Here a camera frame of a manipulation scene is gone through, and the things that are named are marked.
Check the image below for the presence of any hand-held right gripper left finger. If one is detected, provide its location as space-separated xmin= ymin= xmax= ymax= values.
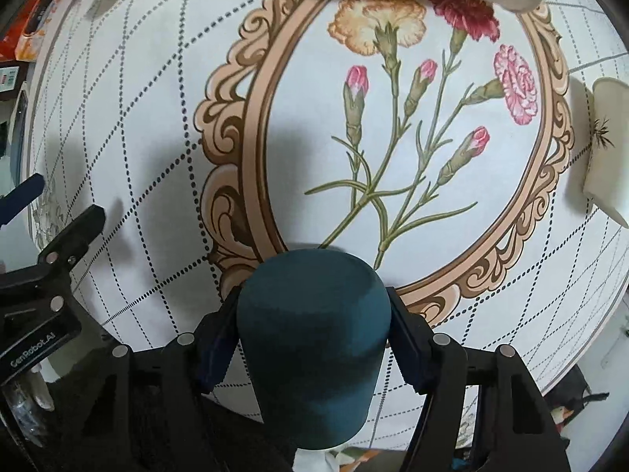
xmin=81 ymin=285 xmax=298 ymax=472

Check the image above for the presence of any clear plastic wrap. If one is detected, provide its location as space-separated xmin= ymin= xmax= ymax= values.
xmin=0 ymin=376 xmax=56 ymax=455

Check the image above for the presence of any black box with label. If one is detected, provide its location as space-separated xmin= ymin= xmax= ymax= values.
xmin=0 ymin=59 xmax=31 ymax=105

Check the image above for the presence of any dark teal cup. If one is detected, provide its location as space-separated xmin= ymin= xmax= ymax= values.
xmin=236 ymin=249 xmax=393 ymax=451

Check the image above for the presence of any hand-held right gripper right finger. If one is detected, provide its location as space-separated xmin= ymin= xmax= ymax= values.
xmin=387 ymin=286 xmax=572 ymax=472

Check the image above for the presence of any white cup with dark print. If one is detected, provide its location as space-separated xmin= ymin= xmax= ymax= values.
xmin=581 ymin=76 xmax=629 ymax=230

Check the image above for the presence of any floral tablecloth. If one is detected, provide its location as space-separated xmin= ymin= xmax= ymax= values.
xmin=27 ymin=0 xmax=629 ymax=449

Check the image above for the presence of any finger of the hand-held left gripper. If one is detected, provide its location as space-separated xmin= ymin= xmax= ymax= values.
xmin=0 ymin=173 xmax=46 ymax=228
xmin=38 ymin=204 xmax=107 ymax=282

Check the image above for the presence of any dark flat device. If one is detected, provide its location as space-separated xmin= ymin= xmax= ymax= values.
xmin=7 ymin=89 xmax=29 ymax=180

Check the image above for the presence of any orange snack packet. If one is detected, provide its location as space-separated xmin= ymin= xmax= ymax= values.
xmin=0 ymin=0 xmax=67 ymax=64

